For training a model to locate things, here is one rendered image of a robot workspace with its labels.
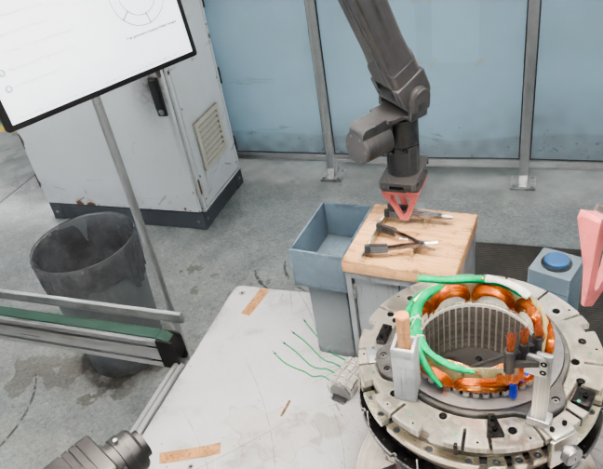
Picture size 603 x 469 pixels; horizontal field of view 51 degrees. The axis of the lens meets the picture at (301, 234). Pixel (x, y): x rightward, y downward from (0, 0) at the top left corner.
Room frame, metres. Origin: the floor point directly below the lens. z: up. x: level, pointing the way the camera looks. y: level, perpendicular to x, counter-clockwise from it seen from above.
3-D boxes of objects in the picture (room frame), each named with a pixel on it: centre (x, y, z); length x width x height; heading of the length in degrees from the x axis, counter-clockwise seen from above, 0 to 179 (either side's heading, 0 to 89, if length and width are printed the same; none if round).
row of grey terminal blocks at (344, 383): (0.85, -0.04, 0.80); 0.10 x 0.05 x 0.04; 139
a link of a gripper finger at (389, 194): (0.96, -0.20, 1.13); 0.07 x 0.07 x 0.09; 61
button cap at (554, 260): (0.81, -0.42, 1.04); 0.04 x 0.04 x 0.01
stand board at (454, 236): (0.91, -0.19, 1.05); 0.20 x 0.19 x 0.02; 60
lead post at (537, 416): (0.46, -0.24, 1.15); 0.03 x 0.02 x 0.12; 52
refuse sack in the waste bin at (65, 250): (1.92, 0.78, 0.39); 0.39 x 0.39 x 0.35
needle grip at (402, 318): (0.54, -0.10, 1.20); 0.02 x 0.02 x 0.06
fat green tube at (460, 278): (0.66, -0.22, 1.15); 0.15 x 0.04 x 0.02; 60
